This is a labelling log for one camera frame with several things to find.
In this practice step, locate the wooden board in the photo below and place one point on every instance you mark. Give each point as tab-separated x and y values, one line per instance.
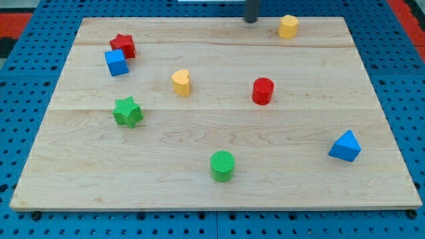
82	160

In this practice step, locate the yellow heart block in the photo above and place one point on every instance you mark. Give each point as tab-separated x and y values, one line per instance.
181	82

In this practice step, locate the blue cube block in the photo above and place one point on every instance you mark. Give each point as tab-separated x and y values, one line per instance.
116	62

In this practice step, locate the red star block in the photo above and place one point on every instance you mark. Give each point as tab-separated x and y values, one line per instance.
124	42

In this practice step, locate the yellow hexagon block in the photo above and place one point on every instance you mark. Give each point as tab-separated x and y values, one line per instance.
288	27

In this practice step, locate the blue triangle block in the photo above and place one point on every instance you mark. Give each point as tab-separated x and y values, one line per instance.
346	147

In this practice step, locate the green cylinder block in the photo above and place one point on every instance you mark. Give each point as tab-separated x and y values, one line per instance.
222	166

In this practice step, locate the red cylinder block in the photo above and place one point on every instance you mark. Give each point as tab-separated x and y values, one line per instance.
262	91

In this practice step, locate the green star block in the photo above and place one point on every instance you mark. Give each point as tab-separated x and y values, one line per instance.
127	112

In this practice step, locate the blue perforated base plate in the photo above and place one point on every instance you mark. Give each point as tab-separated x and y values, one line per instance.
34	65

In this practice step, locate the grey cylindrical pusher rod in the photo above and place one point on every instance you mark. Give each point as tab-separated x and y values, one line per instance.
251	10

